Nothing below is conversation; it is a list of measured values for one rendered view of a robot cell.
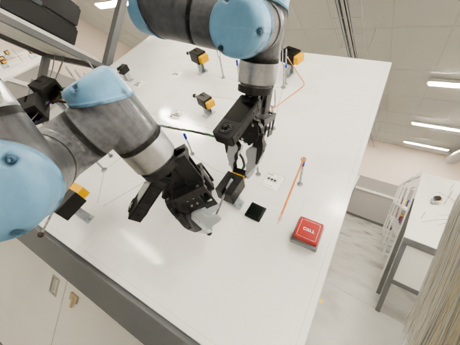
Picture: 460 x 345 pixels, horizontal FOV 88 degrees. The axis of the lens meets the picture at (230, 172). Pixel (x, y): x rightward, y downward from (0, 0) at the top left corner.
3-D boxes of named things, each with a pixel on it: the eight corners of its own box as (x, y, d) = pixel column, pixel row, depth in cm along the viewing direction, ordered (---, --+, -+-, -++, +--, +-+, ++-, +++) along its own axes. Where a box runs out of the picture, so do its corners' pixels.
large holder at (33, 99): (66, 111, 98) (37, 80, 86) (66, 137, 87) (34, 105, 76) (49, 118, 97) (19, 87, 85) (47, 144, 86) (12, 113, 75)
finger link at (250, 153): (267, 173, 59) (268, 137, 55) (256, 183, 55) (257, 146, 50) (255, 170, 61) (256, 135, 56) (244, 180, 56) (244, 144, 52)
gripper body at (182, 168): (219, 207, 43) (183, 161, 36) (179, 226, 44) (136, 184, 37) (215, 181, 49) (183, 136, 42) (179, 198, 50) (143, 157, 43)
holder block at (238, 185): (218, 197, 56) (214, 188, 53) (231, 180, 58) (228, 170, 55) (233, 205, 54) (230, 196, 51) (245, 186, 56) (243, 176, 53)
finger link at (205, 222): (231, 234, 49) (211, 208, 44) (207, 244, 50) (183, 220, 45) (229, 222, 52) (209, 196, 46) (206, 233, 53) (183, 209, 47)
